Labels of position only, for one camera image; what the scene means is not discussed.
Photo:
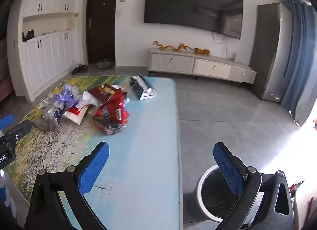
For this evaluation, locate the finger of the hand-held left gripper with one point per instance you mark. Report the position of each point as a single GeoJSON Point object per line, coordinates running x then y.
{"type": "Point", "coordinates": [6, 121]}
{"type": "Point", "coordinates": [22, 128]}

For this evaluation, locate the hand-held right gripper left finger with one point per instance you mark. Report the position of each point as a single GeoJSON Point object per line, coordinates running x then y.
{"type": "Point", "coordinates": [94, 168]}

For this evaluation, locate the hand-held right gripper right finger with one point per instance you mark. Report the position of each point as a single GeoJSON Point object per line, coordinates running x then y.
{"type": "Point", "coordinates": [227, 168]}

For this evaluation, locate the clear plastic bag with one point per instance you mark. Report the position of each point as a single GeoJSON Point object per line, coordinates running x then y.
{"type": "Point", "coordinates": [47, 121]}

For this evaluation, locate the white trash bin black liner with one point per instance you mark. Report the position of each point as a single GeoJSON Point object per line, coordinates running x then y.
{"type": "Point", "coordinates": [213, 195]}

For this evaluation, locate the red silver wrapper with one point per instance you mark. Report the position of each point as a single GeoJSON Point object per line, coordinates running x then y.
{"type": "Point", "coordinates": [109, 128]}

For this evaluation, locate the purple ribbon wrapping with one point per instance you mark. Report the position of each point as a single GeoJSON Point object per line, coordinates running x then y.
{"type": "Point", "coordinates": [64, 96]}

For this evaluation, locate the red white plastic bag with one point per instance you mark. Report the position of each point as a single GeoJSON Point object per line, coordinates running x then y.
{"type": "Point", "coordinates": [74, 115]}

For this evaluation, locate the large red snack wrapper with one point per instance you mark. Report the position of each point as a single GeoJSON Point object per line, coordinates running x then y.
{"type": "Point", "coordinates": [111, 111]}

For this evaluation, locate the dark red snack packet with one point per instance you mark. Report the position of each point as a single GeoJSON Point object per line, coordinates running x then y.
{"type": "Point", "coordinates": [101, 92]}

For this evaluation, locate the blue white milk carton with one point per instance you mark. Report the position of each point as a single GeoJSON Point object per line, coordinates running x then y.
{"type": "Point", "coordinates": [143, 89]}

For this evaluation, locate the person's left hand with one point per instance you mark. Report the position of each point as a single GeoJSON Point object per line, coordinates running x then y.
{"type": "Point", "coordinates": [3, 190]}

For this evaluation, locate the landscape printed table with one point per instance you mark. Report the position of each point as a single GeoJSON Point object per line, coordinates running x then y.
{"type": "Point", "coordinates": [148, 133]}

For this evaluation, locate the black shoe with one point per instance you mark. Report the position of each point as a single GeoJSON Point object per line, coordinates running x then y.
{"type": "Point", "coordinates": [83, 68]}
{"type": "Point", "coordinates": [75, 71]}

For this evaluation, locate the white panelled cabinet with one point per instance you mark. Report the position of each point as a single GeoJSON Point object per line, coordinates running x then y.
{"type": "Point", "coordinates": [49, 54]}

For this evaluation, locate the black handbag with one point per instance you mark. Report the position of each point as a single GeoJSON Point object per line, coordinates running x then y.
{"type": "Point", "coordinates": [29, 35]}

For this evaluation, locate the white television cabinet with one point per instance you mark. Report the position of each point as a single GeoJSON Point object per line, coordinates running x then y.
{"type": "Point", "coordinates": [173, 63]}

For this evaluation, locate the golden tiger figurine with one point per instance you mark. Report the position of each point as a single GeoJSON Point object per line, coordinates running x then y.
{"type": "Point", "coordinates": [201, 51]}

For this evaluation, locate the grey standing air conditioner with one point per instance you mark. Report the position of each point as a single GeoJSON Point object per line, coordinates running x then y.
{"type": "Point", "coordinates": [267, 47]}

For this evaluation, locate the blue curtain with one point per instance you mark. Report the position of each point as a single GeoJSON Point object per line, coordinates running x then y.
{"type": "Point", "coordinates": [297, 59]}

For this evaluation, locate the golden dragon figurine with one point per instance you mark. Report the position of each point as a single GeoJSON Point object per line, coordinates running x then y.
{"type": "Point", "coordinates": [163, 46]}
{"type": "Point", "coordinates": [182, 47]}

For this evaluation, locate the dark brown door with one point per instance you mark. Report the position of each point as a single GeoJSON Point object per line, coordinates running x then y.
{"type": "Point", "coordinates": [101, 22]}

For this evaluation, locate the wall mounted black television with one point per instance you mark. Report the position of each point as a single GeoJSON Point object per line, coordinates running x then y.
{"type": "Point", "coordinates": [193, 4]}

